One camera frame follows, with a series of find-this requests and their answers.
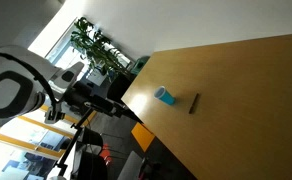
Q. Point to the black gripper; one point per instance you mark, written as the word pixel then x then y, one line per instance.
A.
pixel 77 95

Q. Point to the black pen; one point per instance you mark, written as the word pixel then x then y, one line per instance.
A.
pixel 194 103

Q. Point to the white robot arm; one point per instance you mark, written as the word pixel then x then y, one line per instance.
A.
pixel 36 63

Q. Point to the blue paper cup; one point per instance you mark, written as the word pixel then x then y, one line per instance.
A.
pixel 165 96

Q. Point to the black office chair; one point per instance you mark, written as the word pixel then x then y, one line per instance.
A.
pixel 119 87
pixel 89 163

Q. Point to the black tripod stand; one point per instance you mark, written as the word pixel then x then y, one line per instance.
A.
pixel 73 140

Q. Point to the green potted plant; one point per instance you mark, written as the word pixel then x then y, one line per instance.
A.
pixel 94 50

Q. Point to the yellow framed glass door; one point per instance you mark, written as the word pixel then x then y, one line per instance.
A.
pixel 29 121

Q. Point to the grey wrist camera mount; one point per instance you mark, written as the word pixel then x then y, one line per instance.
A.
pixel 54 115

